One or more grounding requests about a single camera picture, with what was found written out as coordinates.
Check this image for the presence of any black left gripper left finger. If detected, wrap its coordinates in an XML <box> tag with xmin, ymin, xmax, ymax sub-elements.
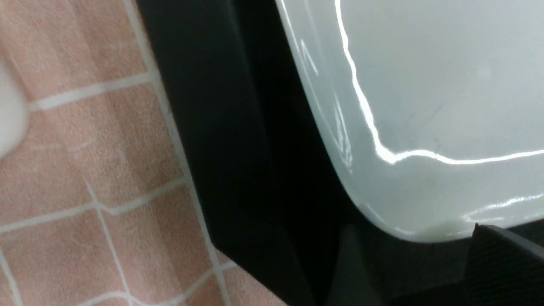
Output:
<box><xmin>325</xmin><ymin>224</ymin><xmax>385</xmax><ymax>306</ymax></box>

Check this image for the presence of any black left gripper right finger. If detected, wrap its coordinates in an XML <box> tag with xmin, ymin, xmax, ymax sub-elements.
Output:
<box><xmin>389</xmin><ymin>223</ymin><xmax>544</xmax><ymax>306</ymax></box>

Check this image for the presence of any white square plate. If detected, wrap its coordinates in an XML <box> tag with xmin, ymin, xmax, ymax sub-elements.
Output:
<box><xmin>276</xmin><ymin>0</ymin><xmax>544</xmax><ymax>243</ymax></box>

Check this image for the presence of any black serving tray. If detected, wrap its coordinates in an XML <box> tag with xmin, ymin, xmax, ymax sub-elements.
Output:
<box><xmin>136</xmin><ymin>0</ymin><xmax>544</xmax><ymax>306</ymax></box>

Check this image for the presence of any pink checkered tablecloth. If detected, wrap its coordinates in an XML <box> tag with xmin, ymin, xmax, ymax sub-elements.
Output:
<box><xmin>1</xmin><ymin>0</ymin><xmax>283</xmax><ymax>306</ymax></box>

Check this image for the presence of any large white plastic tub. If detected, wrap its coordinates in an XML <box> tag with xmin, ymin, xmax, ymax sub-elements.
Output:
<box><xmin>0</xmin><ymin>56</ymin><xmax>29</xmax><ymax>158</ymax></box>

